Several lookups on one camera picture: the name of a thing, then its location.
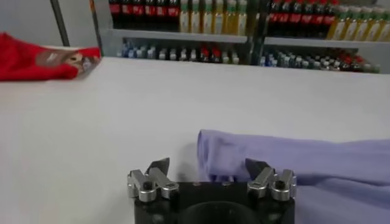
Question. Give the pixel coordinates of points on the black framed glass door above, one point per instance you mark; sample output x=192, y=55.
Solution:
x=59, y=21

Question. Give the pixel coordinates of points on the blue water bottle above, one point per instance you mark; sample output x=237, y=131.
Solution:
x=273, y=61
x=124, y=52
x=132, y=53
x=262, y=61

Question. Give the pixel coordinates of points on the red bear print garment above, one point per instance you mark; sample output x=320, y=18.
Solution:
x=27, y=64

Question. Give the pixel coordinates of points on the dark drink bottle white cap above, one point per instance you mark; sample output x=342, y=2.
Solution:
x=163, y=54
x=193, y=55
x=324, y=64
x=304, y=63
x=314, y=64
x=172, y=55
x=335, y=65
x=182, y=55

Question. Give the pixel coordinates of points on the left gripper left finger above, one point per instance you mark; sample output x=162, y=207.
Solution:
x=146, y=188

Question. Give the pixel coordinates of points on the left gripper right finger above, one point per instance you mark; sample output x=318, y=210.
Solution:
x=280, y=188

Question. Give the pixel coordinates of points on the cola bottle red cap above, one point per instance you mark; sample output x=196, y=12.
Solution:
x=358, y=63
x=329, y=20
x=150, y=10
x=161, y=11
x=274, y=17
x=204, y=54
x=318, y=19
x=346, y=62
x=137, y=10
x=173, y=11
x=295, y=18
x=114, y=9
x=126, y=9
x=216, y=55
x=306, y=19
x=284, y=17

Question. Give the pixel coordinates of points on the white cooler shelf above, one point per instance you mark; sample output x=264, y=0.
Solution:
x=320, y=43
x=182, y=36

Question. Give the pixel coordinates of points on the green clear bottle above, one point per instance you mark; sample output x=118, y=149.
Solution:
x=140, y=53
x=151, y=53
x=283, y=61
x=293, y=62

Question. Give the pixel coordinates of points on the glass display drinks cooler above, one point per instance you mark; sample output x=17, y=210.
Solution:
x=371, y=56
x=105, y=39

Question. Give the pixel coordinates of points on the light purple printed t-shirt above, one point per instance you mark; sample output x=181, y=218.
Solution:
x=304, y=158

